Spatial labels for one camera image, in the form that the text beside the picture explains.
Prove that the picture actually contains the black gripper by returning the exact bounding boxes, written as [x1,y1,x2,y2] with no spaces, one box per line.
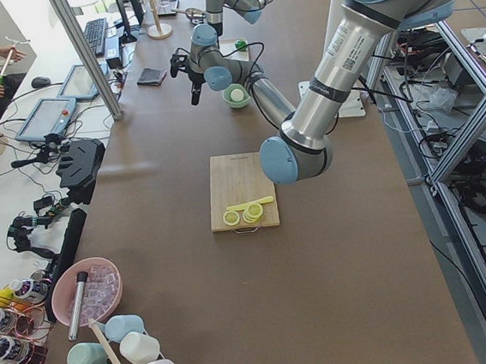
[185,56,206,106]

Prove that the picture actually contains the white steamed bun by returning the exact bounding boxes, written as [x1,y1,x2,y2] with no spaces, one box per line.
[230,88,245,103]

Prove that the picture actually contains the light green ceramic bowl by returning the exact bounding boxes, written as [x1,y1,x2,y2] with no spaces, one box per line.
[222,83,250,109]

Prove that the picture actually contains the metal cylinder in bowl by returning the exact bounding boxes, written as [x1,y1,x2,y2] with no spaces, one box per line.
[68,272,88,342]

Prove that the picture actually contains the pink ribbed bowl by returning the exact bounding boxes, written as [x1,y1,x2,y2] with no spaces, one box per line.
[51,257,123,326]

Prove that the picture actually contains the cream rabbit tray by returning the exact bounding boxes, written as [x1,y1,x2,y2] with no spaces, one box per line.
[219,39,250,62]

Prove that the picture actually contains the grey folded cloth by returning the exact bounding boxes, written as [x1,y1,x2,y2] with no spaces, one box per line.
[136,68,166,87]

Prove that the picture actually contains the green lime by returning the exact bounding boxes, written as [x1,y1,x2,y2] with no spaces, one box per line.
[234,40,246,49]

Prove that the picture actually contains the wooden mug tree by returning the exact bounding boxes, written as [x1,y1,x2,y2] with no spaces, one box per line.
[147,0,172,40]

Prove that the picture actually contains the metal scoop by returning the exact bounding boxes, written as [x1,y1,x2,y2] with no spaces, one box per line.
[172,8,207,25]

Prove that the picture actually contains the wooden cutting board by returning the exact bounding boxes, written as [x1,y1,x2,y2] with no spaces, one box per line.
[209,152,280,232]

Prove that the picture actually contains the black keyboard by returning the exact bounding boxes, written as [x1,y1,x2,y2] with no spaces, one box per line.
[83,18,107,57]

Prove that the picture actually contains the blue teach pendant upper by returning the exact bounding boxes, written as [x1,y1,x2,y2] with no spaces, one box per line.
[57,64,99,102]

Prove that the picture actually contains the blue teach pendant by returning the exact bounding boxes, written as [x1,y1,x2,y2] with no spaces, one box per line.
[15,97,77,142]
[57,64,99,102]

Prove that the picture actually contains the yellow plastic knife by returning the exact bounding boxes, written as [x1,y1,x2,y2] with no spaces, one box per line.
[225,195,274,211]

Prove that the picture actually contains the black plastic stand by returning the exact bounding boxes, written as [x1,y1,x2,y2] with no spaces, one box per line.
[56,138,105,204]

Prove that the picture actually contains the blue teach pendant lower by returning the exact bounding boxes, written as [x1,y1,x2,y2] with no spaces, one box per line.
[15,97,77,142]

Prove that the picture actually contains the light blue plastic cup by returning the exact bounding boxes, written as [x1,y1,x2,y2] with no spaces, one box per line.
[104,314,145,343]

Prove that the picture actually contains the cream plastic cup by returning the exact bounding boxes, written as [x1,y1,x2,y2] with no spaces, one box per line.
[119,331,160,364]

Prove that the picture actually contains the mint green plastic cup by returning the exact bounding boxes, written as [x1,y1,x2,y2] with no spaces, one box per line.
[66,342,108,364]

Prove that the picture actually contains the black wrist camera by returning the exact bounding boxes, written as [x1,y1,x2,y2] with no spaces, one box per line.
[170,48,190,78]

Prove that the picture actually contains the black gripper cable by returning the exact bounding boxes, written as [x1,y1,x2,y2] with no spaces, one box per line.
[217,39,269,86]

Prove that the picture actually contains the lemon slice near handle bottom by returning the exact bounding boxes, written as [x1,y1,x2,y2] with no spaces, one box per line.
[222,210,242,227]

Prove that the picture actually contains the lemon slice handle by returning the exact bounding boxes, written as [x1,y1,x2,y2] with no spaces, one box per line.
[243,203,264,224]
[222,210,242,227]

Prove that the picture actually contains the lemon slice near handle top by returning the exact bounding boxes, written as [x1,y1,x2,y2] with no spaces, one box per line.
[243,203,264,224]

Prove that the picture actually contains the aluminium frame post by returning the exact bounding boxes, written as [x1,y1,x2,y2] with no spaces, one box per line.
[48,0,123,121]

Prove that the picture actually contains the wooden rack handle stick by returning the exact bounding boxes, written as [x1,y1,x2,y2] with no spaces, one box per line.
[88,319,122,364]

